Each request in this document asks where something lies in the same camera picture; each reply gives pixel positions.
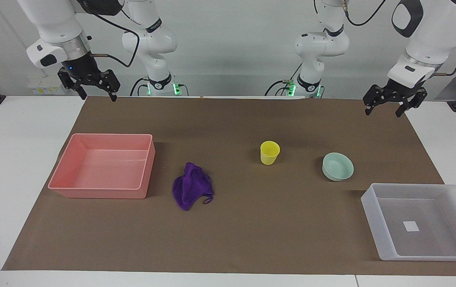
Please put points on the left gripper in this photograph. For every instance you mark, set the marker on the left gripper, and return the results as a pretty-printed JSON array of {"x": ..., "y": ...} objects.
[{"x": 401, "y": 91}]

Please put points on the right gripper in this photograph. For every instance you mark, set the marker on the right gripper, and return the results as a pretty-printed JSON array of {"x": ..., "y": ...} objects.
[{"x": 79, "y": 65}]

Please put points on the pink plastic box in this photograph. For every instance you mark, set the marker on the pink plastic box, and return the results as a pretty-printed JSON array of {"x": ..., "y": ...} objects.
[{"x": 104, "y": 167}]

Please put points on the translucent white plastic box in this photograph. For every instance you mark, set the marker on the translucent white plastic box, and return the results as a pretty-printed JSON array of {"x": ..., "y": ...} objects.
[{"x": 423, "y": 223}]

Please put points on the white socket strip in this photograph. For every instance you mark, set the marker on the white socket strip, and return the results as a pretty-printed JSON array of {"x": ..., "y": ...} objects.
[{"x": 44, "y": 85}]

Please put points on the light green bowl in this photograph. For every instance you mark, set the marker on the light green bowl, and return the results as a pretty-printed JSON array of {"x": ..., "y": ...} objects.
[{"x": 337, "y": 167}]

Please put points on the white square label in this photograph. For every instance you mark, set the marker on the white square label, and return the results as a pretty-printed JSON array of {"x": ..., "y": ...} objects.
[{"x": 411, "y": 226}]

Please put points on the yellow plastic cup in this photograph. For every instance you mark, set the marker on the yellow plastic cup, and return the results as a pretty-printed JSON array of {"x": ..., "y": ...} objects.
[{"x": 270, "y": 153}]

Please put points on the purple cloth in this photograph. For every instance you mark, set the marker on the purple cloth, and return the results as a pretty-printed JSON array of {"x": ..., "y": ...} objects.
[{"x": 190, "y": 187}]

